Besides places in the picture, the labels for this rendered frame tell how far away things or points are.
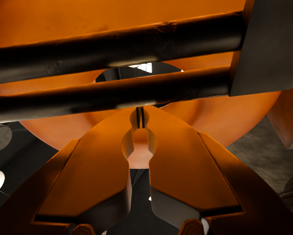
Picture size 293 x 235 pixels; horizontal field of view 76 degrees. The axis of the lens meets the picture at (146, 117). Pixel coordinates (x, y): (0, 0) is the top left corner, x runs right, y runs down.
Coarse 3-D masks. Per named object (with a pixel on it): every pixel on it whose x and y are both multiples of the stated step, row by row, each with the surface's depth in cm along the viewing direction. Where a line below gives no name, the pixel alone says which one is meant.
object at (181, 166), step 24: (144, 120) 12; (168, 120) 10; (168, 144) 8; (192, 144) 8; (168, 168) 7; (192, 168) 7; (216, 168) 7; (168, 192) 6; (192, 192) 6; (216, 192) 6; (168, 216) 7; (192, 216) 6
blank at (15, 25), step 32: (0, 0) 7; (32, 0) 7; (64, 0) 7; (96, 0) 7; (128, 0) 7; (160, 0) 7; (192, 0) 7; (224, 0) 7; (0, 32) 7; (32, 32) 7; (64, 32) 7; (192, 64) 9; (224, 64) 9; (256, 96) 10; (32, 128) 12; (64, 128) 12; (224, 128) 12; (128, 160) 15
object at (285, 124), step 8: (280, 96) 11; (288, 96) 10; (280, 104) 11; (288, 104) 10; (272, 112) 12; (280, 112) 11; (288, 112) 10; (272, 120) 12; (280, 120) 11; (288, 120) 10; (280, 128) 11; (288, 128) 10; (280, 136) 11; (288, 136) 10; (288, 144) 10
